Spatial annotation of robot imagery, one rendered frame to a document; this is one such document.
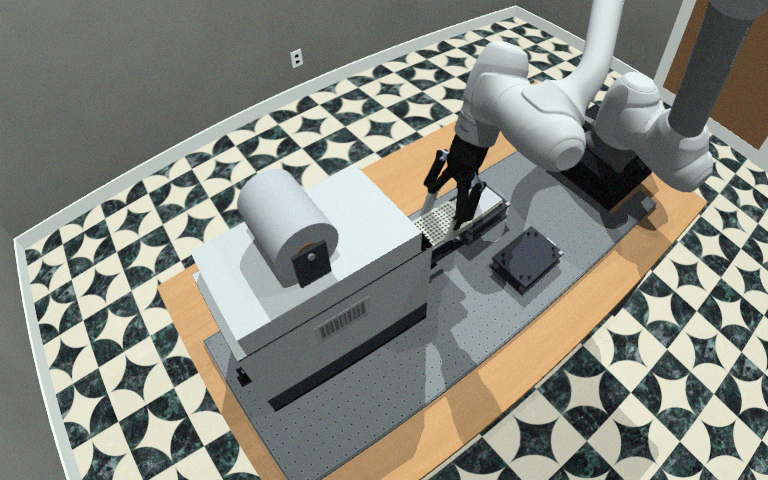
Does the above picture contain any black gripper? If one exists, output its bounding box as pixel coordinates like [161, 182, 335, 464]
[419, 133, 489, 242]

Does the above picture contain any light grey cylindrical roll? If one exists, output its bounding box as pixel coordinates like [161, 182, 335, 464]
[237, 168, 339, 279]

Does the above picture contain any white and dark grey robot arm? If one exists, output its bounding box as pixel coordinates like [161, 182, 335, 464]
[454, 0, 768, 193]

